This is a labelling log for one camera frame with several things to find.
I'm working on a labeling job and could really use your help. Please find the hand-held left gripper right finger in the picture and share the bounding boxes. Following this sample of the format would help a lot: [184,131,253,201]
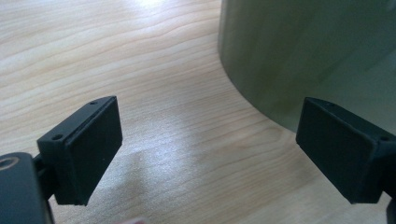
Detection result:
[295,96,396,205]

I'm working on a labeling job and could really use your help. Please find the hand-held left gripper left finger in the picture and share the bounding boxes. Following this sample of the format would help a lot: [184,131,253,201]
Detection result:
[36,95,123,207]

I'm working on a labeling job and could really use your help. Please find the grey-green trash bin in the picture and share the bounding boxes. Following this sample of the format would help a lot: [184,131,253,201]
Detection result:
[217,0,396,135]

